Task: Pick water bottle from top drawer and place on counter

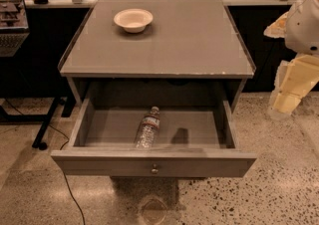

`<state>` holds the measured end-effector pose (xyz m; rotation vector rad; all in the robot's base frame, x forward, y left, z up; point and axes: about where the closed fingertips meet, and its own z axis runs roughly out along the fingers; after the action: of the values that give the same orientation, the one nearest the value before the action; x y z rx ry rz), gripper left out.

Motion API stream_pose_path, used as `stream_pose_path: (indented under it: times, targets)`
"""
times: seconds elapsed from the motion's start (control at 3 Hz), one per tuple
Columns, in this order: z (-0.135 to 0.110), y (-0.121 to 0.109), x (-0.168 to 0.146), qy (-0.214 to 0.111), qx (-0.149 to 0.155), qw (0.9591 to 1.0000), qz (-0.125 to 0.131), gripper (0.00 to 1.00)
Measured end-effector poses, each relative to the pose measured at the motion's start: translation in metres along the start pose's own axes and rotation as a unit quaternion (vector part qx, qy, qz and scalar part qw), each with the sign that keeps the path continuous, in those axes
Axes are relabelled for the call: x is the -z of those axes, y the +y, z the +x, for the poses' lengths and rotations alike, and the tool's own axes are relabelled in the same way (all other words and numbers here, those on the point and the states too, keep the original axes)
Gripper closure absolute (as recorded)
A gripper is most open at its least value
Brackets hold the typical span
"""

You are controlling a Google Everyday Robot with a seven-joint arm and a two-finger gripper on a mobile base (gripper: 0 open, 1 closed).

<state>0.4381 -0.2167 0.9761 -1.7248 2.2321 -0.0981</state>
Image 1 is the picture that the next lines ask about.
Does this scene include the black floor cable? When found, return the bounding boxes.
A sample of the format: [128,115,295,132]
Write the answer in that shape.
[49,123,87,225]

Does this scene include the black table leg frame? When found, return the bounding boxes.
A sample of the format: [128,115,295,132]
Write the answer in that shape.
[0,97,70,150]

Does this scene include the open grey top drawer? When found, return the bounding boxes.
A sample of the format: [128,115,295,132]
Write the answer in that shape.
[51,100,256,178]

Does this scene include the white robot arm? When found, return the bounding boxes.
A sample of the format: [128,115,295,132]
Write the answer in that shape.
[263,0,319,119]

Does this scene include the grey cabinet with counter top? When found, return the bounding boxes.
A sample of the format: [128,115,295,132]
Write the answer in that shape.
[58,0,257,108]

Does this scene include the clear plastic water bottle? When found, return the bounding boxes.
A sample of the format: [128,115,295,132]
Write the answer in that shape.
[135,107,160,148]

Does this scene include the white paper bowl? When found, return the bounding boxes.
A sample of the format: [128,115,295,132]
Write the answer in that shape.
[114,9,154,33]

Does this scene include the round metal drawer knob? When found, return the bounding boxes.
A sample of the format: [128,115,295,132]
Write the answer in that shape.
[151,164,159,174]

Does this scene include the white gripper with vent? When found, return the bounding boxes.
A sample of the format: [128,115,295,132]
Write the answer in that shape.
[267,54,319,120]

